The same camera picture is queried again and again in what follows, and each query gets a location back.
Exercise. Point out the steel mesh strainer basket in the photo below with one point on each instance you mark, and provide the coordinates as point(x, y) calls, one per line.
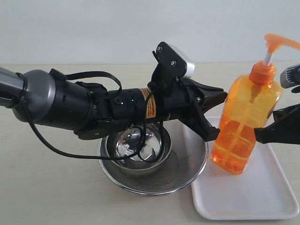
point(185, 162)

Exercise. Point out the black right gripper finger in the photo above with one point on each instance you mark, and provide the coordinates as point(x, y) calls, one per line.
point(286, 133)
point(290, 114)

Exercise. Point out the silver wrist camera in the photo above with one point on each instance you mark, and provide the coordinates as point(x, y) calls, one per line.
point(172, 63)
point(290, 77)

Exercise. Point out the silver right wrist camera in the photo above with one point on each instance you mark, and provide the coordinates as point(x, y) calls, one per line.
point(290, 77)

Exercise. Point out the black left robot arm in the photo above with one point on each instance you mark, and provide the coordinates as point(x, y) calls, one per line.
point(91, 111)

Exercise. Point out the orange dish soap pump bottle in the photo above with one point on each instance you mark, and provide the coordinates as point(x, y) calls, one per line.
point(250, 101)

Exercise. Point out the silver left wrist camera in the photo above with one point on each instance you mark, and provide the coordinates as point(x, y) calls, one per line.
point(172, 63)

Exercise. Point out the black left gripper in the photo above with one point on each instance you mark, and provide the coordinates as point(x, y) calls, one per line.
point(185, 100)

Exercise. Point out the white plastic tray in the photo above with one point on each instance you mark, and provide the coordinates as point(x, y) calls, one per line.
point(262, 192)

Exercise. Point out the small stainless steel bowl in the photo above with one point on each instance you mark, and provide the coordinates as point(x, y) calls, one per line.
point(134, 157)

